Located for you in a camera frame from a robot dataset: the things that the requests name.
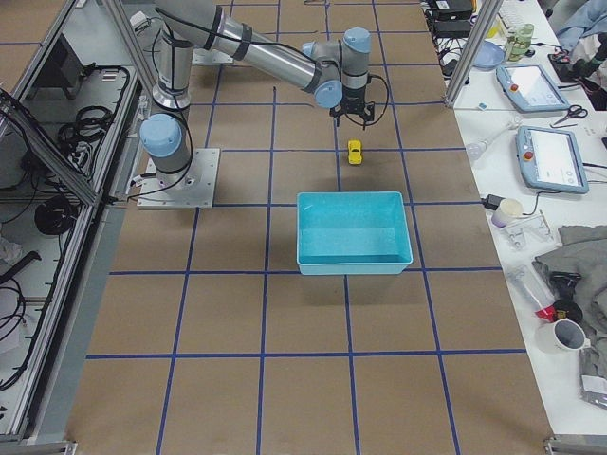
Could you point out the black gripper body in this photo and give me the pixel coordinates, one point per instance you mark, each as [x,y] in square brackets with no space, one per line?
[351,100]

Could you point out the cream paper cup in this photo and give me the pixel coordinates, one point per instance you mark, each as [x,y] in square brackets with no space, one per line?
[507,212]

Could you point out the near teach pendant tablet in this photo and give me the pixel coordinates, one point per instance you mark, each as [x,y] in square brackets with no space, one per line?
[550,160]

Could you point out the teach pendant tablet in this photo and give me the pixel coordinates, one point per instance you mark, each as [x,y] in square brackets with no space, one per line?
[530,89]
[550,160]

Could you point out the turquoise plastic storage bin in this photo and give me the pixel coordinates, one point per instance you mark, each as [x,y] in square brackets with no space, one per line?
[352,233]

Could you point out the black power adapter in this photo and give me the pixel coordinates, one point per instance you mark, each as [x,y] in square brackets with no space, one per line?
[492,201]

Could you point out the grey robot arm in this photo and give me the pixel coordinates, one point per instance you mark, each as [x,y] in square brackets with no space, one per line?
[336,73]

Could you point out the far teach pendant tablet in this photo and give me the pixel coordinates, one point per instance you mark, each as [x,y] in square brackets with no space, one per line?
[530,89]

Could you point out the yellow toy beetle car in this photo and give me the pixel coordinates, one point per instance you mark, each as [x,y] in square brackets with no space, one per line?
[354,153]

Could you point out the grey cloth pile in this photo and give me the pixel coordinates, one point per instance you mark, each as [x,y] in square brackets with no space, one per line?
[583,252]

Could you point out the green tape rolls stack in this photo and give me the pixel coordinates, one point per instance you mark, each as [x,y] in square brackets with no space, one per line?
[518,42]

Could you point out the black handled scissors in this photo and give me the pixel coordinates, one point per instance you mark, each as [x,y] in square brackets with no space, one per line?
[574,111]

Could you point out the white mug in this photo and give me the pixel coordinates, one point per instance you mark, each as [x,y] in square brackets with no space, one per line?
[561,336]

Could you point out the aluminium frame post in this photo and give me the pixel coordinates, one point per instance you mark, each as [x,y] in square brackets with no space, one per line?
[487,13]

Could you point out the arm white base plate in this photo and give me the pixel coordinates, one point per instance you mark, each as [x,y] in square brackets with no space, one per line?
[194,190]
[203,57]

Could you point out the blue plastic plate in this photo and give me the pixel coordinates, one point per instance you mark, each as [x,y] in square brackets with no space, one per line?
[489,56]

